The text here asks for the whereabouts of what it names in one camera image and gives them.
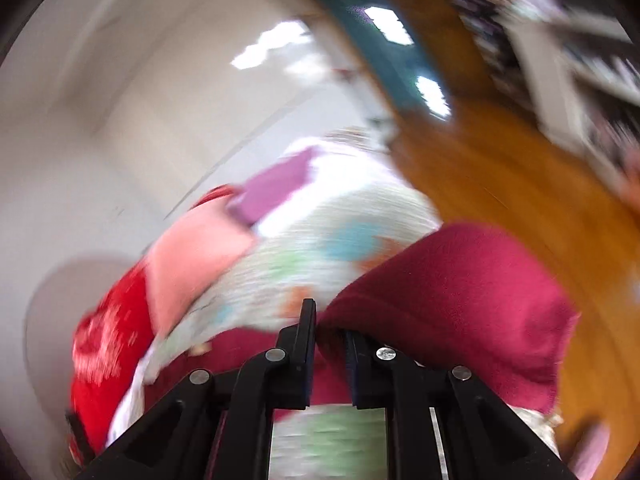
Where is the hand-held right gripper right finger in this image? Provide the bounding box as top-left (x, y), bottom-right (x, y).
top-left (345, 331), bottom-right (576, 480)

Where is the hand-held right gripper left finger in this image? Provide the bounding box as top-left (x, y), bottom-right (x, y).
top-left (75, 298), bottom-right (318, 480)

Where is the maroon garment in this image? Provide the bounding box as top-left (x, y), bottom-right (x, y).
top-left (145, 222), bottom-right (581, 416)

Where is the shelf rack with clothes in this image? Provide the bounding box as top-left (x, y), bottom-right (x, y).
top-left (445, 0), bottom-right (640, 201)

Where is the heart patterned quilt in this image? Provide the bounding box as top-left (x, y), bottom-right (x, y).
top-left (107, 182), bottom-right (563, 480)

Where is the pink pillow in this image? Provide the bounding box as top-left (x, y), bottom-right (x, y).
top-left (145, 205), bottom-right (258, 336)

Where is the purple pillow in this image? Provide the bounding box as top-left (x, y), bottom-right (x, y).
top-left (225, 147), bottom-right (321, 226)

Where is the red floral quilt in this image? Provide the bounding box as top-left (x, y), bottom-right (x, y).
top-left (67, 185), bottom-right (236, 466)

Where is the pink cloth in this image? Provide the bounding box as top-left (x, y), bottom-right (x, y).
top-left (570, 425), bottom-right (612, 480)

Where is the teal glass door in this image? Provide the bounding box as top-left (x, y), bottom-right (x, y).
top-left (305, 0), bottom-right (451, 118)

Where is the wooden door frame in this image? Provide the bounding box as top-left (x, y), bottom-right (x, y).
top-left (310, 0), bottom-right (496, 111)

